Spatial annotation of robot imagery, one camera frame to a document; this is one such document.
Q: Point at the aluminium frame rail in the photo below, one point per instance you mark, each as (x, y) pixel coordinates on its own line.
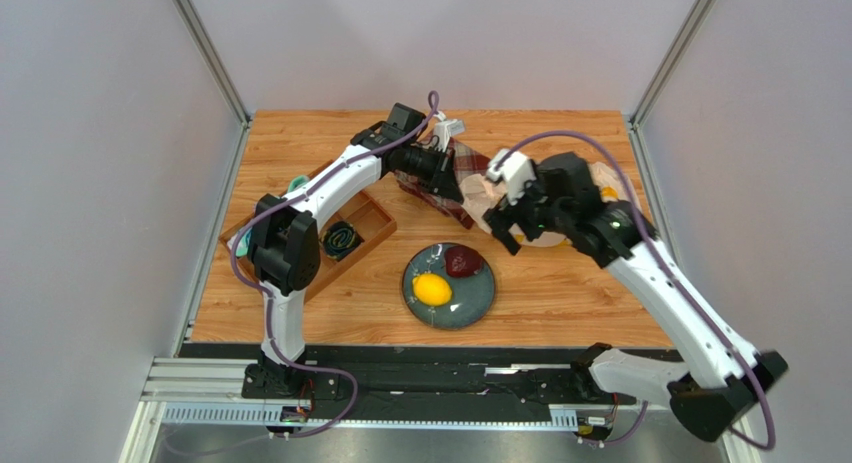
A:
(203, 391)

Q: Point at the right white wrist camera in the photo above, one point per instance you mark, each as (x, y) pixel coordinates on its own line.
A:
(515, 170)

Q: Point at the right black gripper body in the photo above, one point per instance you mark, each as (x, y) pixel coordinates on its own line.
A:
(521, 213)

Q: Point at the red plaid cloth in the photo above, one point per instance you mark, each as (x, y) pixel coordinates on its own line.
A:
(467, 162)

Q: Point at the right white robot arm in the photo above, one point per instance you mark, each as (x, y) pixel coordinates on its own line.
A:
(719, 376)

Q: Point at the blue ceramic plate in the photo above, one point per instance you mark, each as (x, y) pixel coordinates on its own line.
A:
(472, 298)

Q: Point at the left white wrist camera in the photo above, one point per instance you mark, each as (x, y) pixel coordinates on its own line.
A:
(445, 129)

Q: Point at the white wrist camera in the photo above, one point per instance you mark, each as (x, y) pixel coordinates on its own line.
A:
(445, 129)
(515, 170)

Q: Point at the translucent plastic bag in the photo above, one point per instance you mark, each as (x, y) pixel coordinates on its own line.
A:
(481, 195)

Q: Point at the dark red fake fruit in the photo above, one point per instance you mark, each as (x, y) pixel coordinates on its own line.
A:
(461, 261)

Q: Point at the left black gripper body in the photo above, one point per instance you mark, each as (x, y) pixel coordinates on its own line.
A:
(441, 163)

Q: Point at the yellow fake fruit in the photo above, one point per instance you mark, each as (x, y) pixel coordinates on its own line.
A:
(431, 289)

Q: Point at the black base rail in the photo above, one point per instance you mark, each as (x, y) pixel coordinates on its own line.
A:
(521, 371)

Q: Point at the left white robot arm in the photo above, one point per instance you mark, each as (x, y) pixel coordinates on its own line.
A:
(284, 245)

